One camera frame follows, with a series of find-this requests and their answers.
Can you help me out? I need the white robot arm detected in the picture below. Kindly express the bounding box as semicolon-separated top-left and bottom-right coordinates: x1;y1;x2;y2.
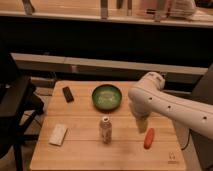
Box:
128;72;213;139

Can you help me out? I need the white robot gripper finger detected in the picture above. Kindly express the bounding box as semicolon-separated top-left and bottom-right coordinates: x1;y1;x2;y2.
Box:
136;117;148;133

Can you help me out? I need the black rectangular bar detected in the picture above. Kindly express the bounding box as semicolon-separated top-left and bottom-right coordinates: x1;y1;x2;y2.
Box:
62;87;74;103

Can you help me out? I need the black chair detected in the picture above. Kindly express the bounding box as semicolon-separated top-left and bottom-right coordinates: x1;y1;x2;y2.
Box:
0;54;44;171

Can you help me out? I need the white sponge block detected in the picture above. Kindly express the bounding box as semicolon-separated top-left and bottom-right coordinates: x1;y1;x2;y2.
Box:
49;124;67;146

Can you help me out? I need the green bowl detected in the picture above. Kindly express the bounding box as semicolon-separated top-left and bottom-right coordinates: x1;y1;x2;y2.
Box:
92;84;122;110

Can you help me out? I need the black cable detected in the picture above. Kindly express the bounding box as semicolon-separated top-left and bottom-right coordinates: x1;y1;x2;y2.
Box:
180;130;192;152

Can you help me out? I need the orange carrot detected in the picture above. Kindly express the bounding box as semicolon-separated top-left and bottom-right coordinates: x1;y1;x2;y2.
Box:
144;128;155;149

